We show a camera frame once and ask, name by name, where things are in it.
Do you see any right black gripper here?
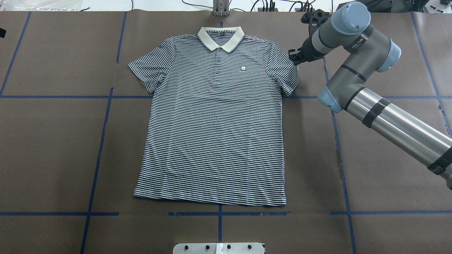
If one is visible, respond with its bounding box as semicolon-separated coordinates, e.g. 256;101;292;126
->
288;38;318;65

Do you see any navy white striped polo shirt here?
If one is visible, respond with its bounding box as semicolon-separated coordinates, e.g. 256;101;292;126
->
129;27;299;206

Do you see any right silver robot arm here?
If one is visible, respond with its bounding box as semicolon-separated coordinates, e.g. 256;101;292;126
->
289;1;451;188

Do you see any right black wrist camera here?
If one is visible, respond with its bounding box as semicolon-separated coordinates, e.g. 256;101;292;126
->
301;10;332;37

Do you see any aluminium frame post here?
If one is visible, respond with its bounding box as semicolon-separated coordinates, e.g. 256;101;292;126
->
213;0;230;17

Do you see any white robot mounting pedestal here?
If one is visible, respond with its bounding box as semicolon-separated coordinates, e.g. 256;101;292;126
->
172;242;266;254

